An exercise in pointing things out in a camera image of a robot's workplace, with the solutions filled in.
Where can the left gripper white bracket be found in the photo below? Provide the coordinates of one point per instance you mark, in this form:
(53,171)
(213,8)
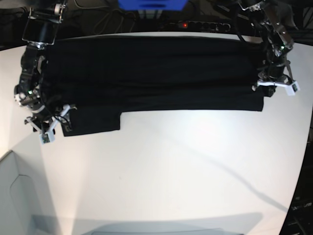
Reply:
(285,81)

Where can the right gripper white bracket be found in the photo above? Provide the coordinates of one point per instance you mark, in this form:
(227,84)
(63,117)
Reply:
(44,123)

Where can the black T-shirt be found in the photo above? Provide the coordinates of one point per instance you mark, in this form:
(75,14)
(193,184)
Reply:
(105,77)

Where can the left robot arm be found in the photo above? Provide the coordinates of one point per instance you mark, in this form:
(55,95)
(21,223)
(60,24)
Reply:
(277,43)

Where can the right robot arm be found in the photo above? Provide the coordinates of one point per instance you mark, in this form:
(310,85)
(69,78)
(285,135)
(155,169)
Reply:
(40,32)

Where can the white bin at table corner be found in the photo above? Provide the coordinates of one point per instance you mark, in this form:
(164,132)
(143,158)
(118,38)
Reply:
(23,209)

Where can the blue box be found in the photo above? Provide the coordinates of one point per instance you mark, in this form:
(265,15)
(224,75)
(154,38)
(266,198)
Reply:
(172,5)

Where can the white power strip red switch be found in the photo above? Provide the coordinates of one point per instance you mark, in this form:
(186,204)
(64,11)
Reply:
(198,26)

